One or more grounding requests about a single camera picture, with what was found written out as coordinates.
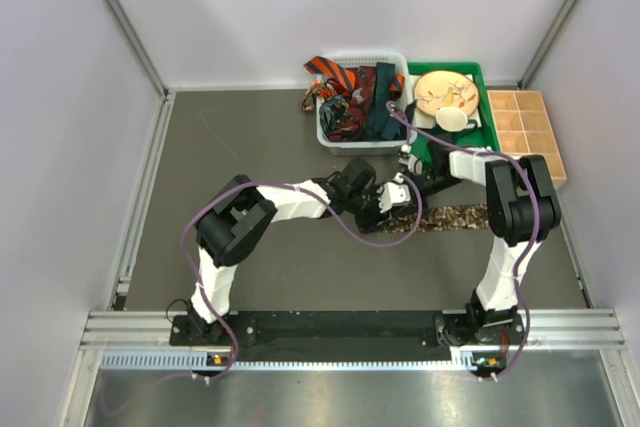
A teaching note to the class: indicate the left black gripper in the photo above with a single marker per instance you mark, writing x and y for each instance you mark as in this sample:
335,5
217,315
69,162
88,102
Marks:
374,218

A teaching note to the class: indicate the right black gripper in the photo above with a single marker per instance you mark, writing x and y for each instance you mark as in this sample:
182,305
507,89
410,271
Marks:
413,177

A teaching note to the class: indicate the brown floral tie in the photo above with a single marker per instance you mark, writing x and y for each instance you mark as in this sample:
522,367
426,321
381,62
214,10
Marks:
440,219

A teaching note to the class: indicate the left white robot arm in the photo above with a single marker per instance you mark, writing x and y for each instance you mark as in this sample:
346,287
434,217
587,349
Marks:
230,231

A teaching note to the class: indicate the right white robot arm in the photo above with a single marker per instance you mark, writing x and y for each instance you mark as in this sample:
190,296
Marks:
522,208

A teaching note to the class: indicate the dark green white mug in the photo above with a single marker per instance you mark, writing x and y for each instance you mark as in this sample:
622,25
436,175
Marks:
453,125

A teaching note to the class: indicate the dark red patterned tie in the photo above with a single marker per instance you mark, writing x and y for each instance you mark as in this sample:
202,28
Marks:
360,101

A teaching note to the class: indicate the green plastic tray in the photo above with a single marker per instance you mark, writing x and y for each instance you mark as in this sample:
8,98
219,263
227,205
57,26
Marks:
485,135

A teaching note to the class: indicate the dark teal tie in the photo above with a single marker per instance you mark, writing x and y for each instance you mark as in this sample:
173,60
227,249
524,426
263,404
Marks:
380,125

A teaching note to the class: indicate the blue patterned tie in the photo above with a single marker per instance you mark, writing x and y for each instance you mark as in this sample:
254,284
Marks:
332,114

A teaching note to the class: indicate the beige floral plate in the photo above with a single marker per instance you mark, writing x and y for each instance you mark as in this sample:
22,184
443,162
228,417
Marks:
443,89

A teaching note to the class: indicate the wooden compartment box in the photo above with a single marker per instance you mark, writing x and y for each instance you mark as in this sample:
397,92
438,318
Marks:
523,128

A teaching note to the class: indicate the orange floral dark tie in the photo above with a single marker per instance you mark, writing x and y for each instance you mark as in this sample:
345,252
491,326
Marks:
320,90

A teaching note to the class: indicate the orange navy striped tie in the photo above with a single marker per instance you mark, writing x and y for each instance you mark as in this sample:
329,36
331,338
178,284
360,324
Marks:
348,80

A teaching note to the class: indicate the white plastic basket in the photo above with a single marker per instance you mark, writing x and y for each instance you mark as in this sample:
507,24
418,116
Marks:
355,59

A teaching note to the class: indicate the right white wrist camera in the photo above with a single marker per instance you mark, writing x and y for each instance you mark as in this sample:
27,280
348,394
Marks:
410,163

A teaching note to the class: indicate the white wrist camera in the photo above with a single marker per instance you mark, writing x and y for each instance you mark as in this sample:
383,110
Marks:
394,194
410,163

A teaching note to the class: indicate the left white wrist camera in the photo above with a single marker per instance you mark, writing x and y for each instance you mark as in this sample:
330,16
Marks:
394,194

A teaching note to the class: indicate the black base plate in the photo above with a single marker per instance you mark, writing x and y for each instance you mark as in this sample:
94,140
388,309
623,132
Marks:
342,336

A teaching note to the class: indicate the aluminium frame rail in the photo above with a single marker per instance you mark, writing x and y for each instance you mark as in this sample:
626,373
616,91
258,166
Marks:
130,340

